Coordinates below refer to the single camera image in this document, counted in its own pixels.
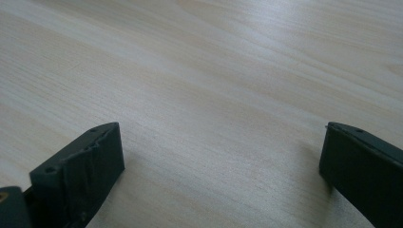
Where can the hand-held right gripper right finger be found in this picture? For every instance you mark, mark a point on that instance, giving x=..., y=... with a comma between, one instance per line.
x=364, y=171

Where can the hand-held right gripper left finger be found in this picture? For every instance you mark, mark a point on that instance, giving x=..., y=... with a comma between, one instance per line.
x=79, y=177

